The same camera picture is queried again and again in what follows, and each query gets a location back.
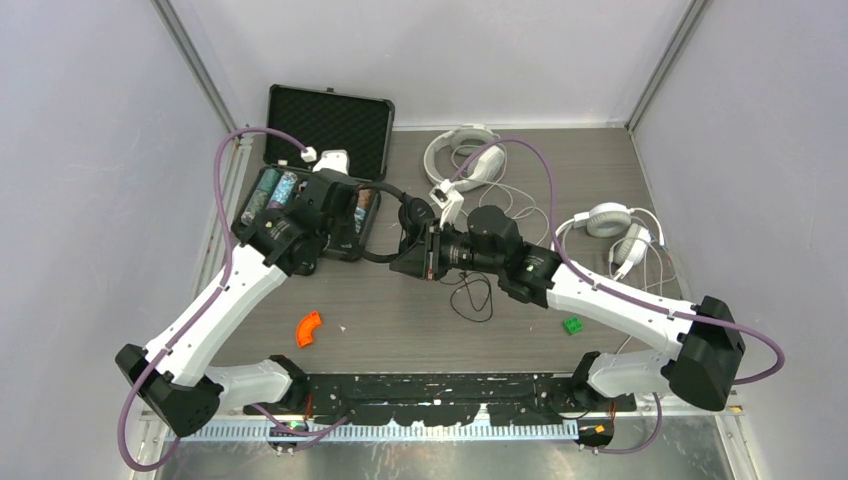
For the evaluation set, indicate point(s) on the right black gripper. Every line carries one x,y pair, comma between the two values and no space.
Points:
424,259

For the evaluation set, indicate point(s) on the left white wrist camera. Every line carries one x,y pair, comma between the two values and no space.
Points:
335,160

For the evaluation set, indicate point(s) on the white grey headphones at right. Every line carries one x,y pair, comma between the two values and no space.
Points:
636,237

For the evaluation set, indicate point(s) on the orange curved plastic piece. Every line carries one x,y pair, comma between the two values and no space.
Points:
304,333

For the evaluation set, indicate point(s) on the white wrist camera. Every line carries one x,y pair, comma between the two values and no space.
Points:
449,200
335,160

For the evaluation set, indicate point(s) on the aluminium slotted rail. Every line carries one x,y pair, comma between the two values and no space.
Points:
477,430

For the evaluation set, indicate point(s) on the black wired headphones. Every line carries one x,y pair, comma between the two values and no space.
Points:
414,216

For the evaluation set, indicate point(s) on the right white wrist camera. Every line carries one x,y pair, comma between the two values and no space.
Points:
449,200

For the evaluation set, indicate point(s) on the black poker chip case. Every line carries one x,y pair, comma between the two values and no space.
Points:
318,152

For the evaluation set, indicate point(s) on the green toy brick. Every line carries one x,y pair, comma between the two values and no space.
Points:
572,326

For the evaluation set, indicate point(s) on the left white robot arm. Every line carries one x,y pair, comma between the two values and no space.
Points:
172,373

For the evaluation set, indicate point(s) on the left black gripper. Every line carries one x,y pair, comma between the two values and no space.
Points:
350,232

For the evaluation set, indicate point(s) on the white headphones at back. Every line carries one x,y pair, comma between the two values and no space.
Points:
486,171

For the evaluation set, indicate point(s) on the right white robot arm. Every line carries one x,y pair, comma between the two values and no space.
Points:
692,350

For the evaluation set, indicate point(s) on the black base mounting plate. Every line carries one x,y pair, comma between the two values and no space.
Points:
509,399

